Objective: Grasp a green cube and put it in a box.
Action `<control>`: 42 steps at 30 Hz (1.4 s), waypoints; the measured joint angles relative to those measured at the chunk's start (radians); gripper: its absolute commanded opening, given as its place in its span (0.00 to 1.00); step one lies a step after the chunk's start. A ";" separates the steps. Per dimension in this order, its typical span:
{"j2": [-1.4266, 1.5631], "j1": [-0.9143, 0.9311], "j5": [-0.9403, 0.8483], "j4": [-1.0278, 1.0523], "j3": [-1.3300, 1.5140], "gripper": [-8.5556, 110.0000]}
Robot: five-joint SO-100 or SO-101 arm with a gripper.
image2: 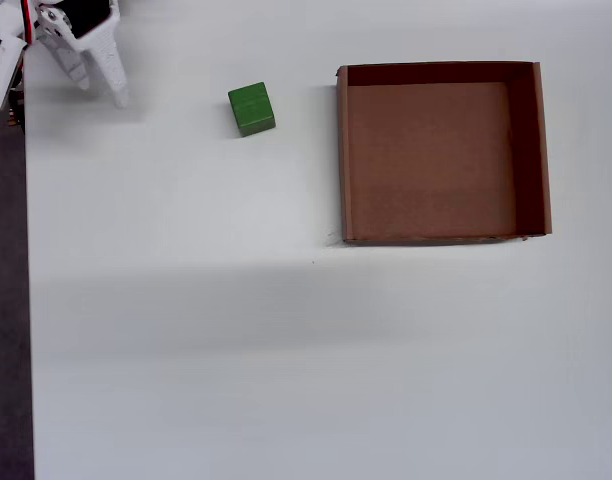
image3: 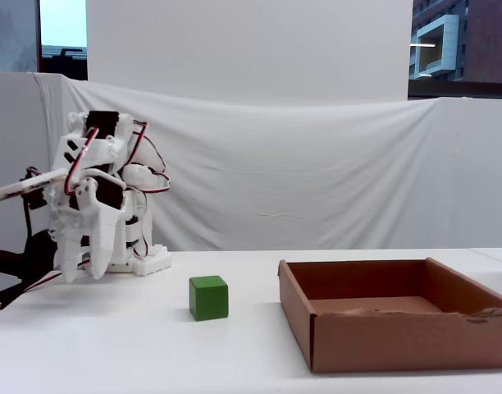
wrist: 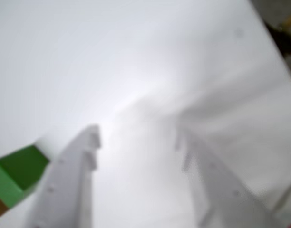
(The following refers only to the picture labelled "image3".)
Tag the green cube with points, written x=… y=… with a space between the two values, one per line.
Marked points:
x=208 y=297

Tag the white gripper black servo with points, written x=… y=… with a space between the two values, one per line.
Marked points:
x=96 y=230

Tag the building outside window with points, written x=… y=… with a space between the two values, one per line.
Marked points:
x=460 y=41

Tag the brown cardboard box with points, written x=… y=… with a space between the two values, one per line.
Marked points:
x=382 y=340

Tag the white wrist camera plate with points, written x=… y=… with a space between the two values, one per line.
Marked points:
x=25 y=185

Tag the white board panel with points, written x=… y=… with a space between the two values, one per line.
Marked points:
x=251 y=45

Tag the white cloth backdrop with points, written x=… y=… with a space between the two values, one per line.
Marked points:
x=296 y=176

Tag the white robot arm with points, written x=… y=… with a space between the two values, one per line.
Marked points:
x=91 y=149

